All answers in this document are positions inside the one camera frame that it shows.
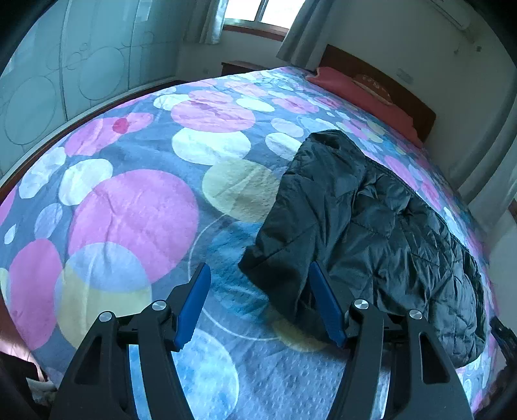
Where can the grey curtain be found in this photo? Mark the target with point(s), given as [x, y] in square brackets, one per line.
[492, 181]
[307, 36]
[214, 24]

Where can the wooden nightstand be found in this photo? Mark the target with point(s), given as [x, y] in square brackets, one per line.
[242, 68]

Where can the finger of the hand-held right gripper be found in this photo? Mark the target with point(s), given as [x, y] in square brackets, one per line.
[503, 339]

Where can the red pillow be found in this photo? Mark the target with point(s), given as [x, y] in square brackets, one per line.
[355, 93]

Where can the small patterned cushion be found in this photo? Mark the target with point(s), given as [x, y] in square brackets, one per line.
[373, 88]

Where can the black quilted jacket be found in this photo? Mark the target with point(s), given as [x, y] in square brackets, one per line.
[363, 222]

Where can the glass door wardrobe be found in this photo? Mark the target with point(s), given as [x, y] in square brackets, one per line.
[80, 64]

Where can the white wall outlet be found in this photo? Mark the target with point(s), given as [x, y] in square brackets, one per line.
[405, 76]

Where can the dotted purple blanket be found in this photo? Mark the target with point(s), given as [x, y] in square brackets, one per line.
[133, 210]

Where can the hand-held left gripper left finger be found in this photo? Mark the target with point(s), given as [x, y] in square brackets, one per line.
[190, 311]

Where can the window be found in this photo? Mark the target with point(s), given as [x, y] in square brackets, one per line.
[262, 12]

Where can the white air conditioner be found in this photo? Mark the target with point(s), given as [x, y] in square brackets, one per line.
[450, 12]

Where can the wooden headboard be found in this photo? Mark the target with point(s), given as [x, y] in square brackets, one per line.
[416, 107]

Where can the wooden window sill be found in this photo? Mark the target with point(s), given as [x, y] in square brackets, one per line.
[254, 31]

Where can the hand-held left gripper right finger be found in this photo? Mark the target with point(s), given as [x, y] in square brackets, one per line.
[328, 307]

